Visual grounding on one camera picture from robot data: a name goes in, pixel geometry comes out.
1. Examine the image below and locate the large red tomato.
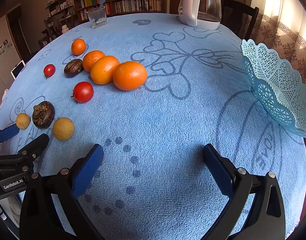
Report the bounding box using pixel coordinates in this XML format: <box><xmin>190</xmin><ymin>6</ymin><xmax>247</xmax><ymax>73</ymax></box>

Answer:
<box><xmin>70</xmin><ymin>81</ymin><xmax>94</xmax><ymax>104</ymax></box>

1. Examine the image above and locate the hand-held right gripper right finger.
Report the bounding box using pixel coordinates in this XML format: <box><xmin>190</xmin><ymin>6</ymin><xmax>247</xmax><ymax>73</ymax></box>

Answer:
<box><xmin>202</xmin><ymin>144</ymin><xmax>286</xmax><ymax>240</ymax></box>

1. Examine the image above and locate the dark brown water chestnut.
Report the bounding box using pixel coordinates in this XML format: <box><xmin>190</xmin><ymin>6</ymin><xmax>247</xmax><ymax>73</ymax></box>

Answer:
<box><xmin>64</xmin><ymin>59</ymin><xmax>84</xmax><ymax>78</ymax></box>
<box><xmin>32</xmin><ymin>101</ymin><xmax>55</xmax><ymax>129</ymax></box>

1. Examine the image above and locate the clear glass pitcher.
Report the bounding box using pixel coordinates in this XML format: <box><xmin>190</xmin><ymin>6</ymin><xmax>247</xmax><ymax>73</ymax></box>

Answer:
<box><xmin>178</xmin><ymin>0</ymin><xmax>223</xmax><ymax>30</ymax></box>

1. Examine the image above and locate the patterned beige curtain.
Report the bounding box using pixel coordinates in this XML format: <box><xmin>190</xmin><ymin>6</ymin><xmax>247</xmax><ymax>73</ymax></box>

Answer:
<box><xmin>250</xmin><ymin>0</ymin><xmax>306</xmax><ymax>98</ymax></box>

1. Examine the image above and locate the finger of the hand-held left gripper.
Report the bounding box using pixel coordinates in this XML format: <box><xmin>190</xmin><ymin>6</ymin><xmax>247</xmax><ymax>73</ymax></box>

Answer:
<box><xmin>0</xmin><ymin>124</ymin><xmax>20</xmax><ymax>155</ymax></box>
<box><xmin>0</xmin><ymin>133</ymin><xmax>50</xmax><ymax>166</ymax></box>

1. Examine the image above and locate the light blue lattice basket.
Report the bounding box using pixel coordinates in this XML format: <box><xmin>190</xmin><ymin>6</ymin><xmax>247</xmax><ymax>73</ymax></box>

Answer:
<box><xmin>240</xmin><ymin>39</ymin><xmax>306</xmax><ymax>139</ymax></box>

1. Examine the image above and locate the flattish orange mandarin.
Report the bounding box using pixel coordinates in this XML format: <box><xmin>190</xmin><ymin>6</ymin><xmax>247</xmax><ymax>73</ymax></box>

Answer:
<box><xmin>82</xmin><ymin>50</ymin><xmax>106</xmax><ymax>72</ymax></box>

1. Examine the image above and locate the small round orange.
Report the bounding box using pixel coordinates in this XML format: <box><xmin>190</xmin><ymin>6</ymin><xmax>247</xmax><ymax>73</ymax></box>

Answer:
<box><xmin>71</xmin><ymin>39</ymin><xmax>87</xmax><ymax>56</ymax></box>

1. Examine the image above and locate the large yellow longan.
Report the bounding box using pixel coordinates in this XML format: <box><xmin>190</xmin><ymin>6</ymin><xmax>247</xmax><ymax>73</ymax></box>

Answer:
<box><xmin>52</xmin><ymin>117</ymin><xmax>75</xmax><ymax>141</ymax></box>

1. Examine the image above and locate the blue handled spoon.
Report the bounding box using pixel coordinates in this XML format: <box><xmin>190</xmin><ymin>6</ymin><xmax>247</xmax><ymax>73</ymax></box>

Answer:
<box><xmin>94</xmin><ymin>0</ymin><xmax>108</xmax><ymax>22</ymax></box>

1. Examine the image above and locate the large orange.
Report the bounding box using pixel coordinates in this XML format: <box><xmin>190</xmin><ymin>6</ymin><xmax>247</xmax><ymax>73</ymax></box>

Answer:
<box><xmin>113</xmin><ymin>61</ymin><xmax>148</xmax><ymax>91</ymax></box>
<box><xmin>90</xmin><ymin>55</ymin><xmax>120</xmax><ymax>85</ymax></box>

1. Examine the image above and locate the white tablet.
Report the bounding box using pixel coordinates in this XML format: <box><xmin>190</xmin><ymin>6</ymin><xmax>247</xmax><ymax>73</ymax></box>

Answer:
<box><xmin>10</xmin><ymin>60</ymin><xmax>26</xmax><ymax>79</ymax></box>

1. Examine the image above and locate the dark open shelf rack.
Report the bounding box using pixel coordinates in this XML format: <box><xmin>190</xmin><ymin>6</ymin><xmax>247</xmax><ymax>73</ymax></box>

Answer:
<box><xmin>44</xmin><ymin>0</ymin><xmax>76</xmax><ymax>40</ymax></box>

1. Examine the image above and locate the small yellow longan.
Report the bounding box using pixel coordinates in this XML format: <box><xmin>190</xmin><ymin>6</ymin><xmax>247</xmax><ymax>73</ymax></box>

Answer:
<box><xmin>16</xmin><ymin>113</ymin><xmax>31</xmax><ymax>130</ymax></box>

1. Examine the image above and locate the dark wooden chair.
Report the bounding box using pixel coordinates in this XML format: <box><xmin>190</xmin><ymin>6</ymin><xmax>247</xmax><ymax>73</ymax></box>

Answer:
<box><xmin>222</xmin><ymin>0</ymin><xmax>260</xmax><ymax>40</ymax></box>

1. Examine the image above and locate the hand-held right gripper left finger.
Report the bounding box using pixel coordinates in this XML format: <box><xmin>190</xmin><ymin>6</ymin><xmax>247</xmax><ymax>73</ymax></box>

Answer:
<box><xmin>19</xmin><ymin>144</ymin><xmax>104</xmax><ymax>240</ymax></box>

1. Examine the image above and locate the blue printed towel tablecloth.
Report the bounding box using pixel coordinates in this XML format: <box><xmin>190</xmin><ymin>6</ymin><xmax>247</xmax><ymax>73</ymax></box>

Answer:
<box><xmin>0</xmin><ymin>12</ymin><xmax>306</xmax><ymax>240</ymax></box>

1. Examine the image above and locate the clear drinking glass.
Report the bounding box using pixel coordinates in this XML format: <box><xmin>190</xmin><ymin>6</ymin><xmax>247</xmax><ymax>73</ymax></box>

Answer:
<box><xmin>86</xmin><ymin>6</ymin><xmax>108</xmax><ymax>29</ymax></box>

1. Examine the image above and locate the small red tomato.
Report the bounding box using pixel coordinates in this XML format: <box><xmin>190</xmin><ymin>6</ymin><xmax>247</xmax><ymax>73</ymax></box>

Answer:
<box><xmin>43</xmin><ymin>64</ymin><xmax>56</xmax><ymax>79</ymax></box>

